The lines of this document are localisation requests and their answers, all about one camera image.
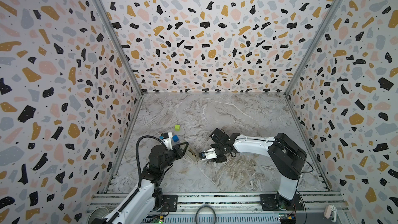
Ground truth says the white plastic clip device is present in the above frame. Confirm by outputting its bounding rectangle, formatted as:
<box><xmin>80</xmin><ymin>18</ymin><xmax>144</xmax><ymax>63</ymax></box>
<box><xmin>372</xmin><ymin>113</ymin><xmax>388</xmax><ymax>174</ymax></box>
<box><xmin>323</xmin><ymin>204</ymin><xmax>337</xmax><ymax>223</ymax></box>

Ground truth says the black cable loop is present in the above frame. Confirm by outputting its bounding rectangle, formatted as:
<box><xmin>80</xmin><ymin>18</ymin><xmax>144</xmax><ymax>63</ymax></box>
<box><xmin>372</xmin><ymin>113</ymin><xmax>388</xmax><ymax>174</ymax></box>
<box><xmin>195</xmin><ymin>204</ymin><xmax>217</xmax><ymax>224</ymax></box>

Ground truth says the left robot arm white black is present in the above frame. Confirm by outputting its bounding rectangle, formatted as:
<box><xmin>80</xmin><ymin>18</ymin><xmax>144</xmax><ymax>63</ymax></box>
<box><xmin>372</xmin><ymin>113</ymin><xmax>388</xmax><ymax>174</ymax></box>
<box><xmin>91</xmin><ymin>133</ymin><xmax>189</xmax><ymax>224</ymax></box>

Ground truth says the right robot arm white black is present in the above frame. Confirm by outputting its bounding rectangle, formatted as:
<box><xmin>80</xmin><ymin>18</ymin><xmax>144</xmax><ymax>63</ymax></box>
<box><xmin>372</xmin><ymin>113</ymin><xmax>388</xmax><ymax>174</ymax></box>
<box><xmin>199</xmin><ymin>128</ymin><xmax>307</xmax><ymax>210</ymax></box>

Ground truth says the white remote control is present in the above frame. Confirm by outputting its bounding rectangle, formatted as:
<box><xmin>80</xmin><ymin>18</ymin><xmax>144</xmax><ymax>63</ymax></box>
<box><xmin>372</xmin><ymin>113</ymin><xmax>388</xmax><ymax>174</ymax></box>
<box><xmin>186</xmin><ymin>148</ymin><xmax>199</xmax><ymax>162</ymax></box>

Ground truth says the silver metal cup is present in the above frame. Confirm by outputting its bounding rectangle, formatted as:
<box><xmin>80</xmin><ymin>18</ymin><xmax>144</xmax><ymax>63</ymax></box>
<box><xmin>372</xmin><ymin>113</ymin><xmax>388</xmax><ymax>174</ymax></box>
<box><xmin>87</xmin><ymin>207</ymin><xmax>110</xmax><ymax>224</ymax></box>

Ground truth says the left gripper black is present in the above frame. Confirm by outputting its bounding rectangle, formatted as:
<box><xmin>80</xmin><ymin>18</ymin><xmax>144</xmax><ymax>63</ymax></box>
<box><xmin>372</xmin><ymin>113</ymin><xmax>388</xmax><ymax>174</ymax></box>
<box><xmin>158</xmin><ymin>141</ymin><xmax>187</xmax><ymax>173</ymax></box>

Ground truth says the blue cube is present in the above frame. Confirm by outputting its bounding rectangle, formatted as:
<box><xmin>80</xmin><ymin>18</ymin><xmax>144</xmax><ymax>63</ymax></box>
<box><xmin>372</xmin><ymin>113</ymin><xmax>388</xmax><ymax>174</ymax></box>
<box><xmin>172</xmin><ymin>135</ymin><xmax>179</xmax><ymax>142</ymax></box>

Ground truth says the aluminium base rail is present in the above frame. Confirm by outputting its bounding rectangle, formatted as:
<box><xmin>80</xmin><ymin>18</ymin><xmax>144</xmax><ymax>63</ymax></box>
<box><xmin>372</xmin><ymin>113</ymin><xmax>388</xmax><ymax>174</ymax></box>
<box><xmin>86</xmin><ymin>192</ymin><xmax>352</xmax><ymax>224</ymax></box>

